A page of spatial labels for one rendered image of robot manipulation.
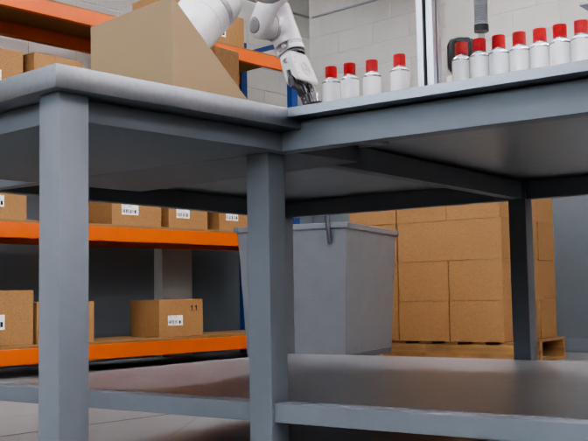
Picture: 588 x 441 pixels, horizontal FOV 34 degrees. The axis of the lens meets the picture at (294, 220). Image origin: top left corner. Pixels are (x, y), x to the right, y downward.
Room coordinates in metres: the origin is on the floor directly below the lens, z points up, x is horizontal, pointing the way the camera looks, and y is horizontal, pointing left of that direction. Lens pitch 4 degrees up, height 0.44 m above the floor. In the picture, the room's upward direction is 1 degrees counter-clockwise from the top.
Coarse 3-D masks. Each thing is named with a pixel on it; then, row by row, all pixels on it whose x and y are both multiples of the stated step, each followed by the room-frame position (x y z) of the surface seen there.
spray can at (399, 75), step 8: (400, 56) 2.52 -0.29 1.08; (400, 64) 2.52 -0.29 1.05; (392, 72) 2.52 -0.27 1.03; (400, 72) 2.51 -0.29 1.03; (408, 72) 2.52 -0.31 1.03; (392, 80) 2.52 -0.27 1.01; (400, 80) 2.51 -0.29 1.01; (408, 80) 2.52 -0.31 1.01; (392, 88) 2.52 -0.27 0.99; (400, 88) 2.51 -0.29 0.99
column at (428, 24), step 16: (416, 0) 2.31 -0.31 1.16; (432, 0) 2.29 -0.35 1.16; (416, 16) 2.31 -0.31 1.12; (432, 16) 2.29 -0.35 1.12; (416, 32) 2.31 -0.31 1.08; (432, 32) 2.29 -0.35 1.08; (416, 48) 2.31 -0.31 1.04; (432, 48) 2.29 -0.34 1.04; (432, 64) 2.29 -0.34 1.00; (432, 80) 2.29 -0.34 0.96
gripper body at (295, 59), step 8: (288, 56) 2.70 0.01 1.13; (296, 56) 2.71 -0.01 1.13; (304, 56) 2.75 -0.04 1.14; (288, 64) 2.70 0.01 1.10; (296, 64) 2.69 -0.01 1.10; (304, 64) 2.73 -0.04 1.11; (288, 72) 2.71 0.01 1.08; (296, 72) 2.68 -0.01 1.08; (304, 72) 2.71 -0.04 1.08; (312, 72) 2.75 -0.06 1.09; (288, 80) 2.72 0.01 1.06; (296, 80) 2.70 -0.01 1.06; (304, 80) 2.70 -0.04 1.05; (312, 80) 2.73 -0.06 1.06
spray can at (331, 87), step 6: (330, 66) 2.64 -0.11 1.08; (330, 72) 2.64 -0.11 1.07; (336, 72) 2.65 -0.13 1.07; (330, 78) 2.65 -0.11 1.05; (336, 78) 2.66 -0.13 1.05; (324, 84) 2.65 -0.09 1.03; (330, 84) 2.64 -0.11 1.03; (336, 84) 2.64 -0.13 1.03; (324, 90) 2.65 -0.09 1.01; (330, 90) 2.64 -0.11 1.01; (336, 90) 2.64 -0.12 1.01; (324, 96) 2.65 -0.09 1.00; (330, 96) 2.64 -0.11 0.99; (336, 96) 2.64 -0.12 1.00
